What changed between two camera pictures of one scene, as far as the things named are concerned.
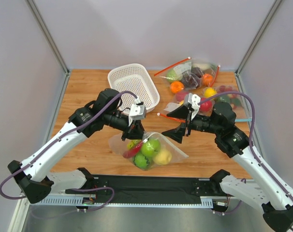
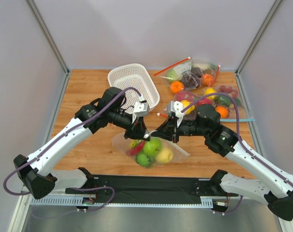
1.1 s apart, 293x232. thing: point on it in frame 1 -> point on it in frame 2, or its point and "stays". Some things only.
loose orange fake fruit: (176, 87) stays
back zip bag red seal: (193, 73) stays
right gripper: (189, 122) -> (174, 129)
